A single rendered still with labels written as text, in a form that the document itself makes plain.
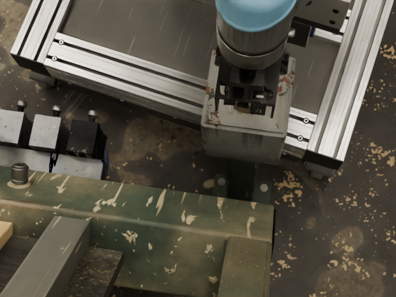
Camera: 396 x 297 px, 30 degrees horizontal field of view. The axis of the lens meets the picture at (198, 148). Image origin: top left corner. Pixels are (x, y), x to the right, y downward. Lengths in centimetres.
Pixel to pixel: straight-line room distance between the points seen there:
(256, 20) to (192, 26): 118
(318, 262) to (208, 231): 94
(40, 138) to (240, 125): 36
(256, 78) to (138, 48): 107
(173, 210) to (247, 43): 39
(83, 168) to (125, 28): 71
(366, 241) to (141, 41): 76
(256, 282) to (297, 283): 101
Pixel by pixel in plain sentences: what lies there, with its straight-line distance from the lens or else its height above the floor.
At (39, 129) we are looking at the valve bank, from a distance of 122.
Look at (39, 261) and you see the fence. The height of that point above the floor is 101.
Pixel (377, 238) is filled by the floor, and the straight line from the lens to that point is 196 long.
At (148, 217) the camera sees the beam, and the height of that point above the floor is 90.
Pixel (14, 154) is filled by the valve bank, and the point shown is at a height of 74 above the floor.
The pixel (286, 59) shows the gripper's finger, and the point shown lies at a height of 107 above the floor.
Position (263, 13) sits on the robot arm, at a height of 130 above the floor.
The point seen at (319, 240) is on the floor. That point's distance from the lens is 193.
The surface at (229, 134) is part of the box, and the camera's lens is 104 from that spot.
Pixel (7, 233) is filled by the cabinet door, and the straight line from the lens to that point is 105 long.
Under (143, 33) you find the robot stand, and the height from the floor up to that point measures 21.
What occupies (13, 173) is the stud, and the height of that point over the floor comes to 88.
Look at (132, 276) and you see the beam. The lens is 106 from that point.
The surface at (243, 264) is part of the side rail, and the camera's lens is 94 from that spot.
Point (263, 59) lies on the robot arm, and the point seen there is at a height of 119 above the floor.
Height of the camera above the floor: 190
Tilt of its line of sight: 75 degrees down
